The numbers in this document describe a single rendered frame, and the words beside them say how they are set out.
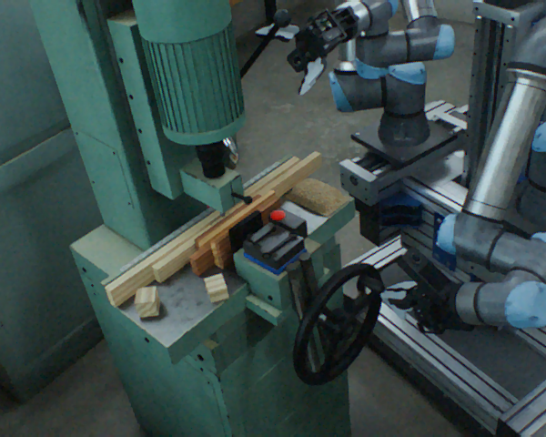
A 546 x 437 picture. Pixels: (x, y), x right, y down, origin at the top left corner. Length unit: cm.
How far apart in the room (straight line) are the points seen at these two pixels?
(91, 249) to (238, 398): 55
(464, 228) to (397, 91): 70
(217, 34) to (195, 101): 13
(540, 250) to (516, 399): 91
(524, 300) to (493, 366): 103
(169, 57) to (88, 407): 154
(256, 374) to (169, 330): 33
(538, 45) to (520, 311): 46
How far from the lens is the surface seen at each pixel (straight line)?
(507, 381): 214
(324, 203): 157
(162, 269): 145
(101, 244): 179
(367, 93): 186
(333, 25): 139
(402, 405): 231
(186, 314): 138
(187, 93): 127
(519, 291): 116
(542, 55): 126
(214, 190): 143
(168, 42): 123
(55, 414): 252
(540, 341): 224
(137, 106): 144
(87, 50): 142
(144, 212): 162
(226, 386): 155
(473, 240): 126
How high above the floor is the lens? 188
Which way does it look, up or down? 37 degrees down
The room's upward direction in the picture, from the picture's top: 9 degrees counter-clockwise
